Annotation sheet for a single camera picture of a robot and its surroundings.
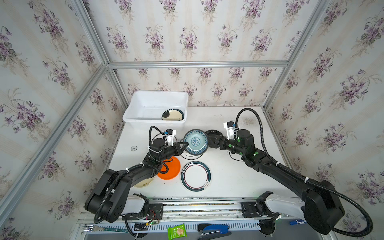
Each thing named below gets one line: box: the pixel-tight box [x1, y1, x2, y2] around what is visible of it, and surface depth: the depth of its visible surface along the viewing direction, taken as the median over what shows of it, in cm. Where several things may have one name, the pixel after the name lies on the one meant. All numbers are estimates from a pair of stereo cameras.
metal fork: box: [82, 225, 105, 232], surface depth 70 cm
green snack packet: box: [167, 223, 187, 240], surface depth 69 cm
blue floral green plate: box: [183, 129, 209, 156], surface depth 84 cm
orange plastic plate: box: [157, 156, 181, 180], surface depth 86 cm
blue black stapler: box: [197, 223, 232, 240], surface depth 68 cm
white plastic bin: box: [122, 90, 189, 125], surface depth 116 cm
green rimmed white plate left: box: [180, 161, 212, 193], surface depth 86 cm
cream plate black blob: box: [162, 109, 183, 121], surface depth 116 cm
